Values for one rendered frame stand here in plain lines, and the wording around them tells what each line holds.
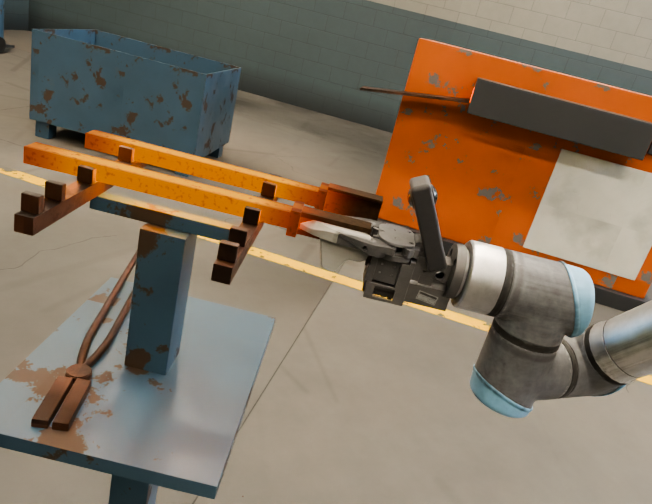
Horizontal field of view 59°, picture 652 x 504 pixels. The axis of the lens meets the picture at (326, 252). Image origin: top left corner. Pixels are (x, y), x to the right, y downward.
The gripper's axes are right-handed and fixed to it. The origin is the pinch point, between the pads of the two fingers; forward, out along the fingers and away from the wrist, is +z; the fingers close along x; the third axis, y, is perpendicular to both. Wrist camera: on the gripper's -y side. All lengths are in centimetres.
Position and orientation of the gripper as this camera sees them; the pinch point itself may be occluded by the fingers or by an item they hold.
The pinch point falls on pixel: (312, 220)
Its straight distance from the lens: 73.4
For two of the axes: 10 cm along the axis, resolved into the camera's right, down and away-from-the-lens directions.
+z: -9.7, -2.4, -0.1
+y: -2.3, 9.0, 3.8
